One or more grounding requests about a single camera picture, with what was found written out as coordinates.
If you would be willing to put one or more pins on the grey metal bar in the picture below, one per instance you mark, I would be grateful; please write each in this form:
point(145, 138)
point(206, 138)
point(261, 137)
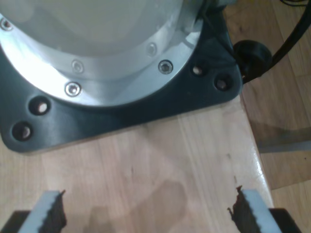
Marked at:
point(284, 146)

